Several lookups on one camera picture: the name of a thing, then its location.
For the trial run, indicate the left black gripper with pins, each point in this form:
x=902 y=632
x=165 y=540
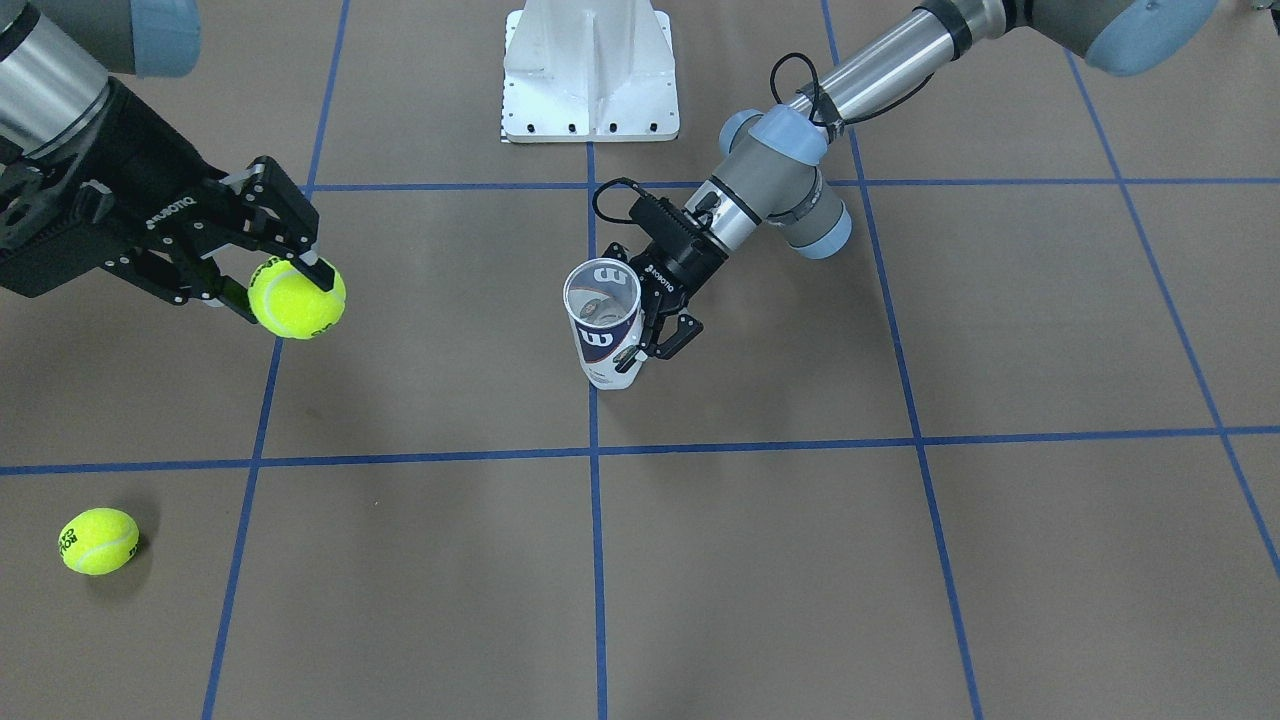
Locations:
x=688 y=260

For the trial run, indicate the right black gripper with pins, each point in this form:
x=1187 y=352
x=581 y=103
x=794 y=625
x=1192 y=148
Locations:
x=140 y=175

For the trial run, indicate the yellow tennis ball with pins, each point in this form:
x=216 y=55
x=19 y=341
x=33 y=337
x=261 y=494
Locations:
x=289 y=306
x=98 y=541

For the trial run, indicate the clear tennis ball can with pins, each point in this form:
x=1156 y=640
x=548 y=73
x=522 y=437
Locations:
x=602 y=300

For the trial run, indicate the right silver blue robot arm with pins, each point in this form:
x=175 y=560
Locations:
x=58 y=58

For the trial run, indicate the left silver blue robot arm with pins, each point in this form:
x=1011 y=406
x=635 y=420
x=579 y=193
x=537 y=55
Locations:
x=769 y=172

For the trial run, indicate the brown paper table cover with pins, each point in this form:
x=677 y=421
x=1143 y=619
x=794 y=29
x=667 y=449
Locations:
x=1011 y=454

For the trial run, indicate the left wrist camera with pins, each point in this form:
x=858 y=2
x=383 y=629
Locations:
x=661 y=220

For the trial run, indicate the white camera mast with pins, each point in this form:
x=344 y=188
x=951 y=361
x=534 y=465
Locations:
x=589 y=72

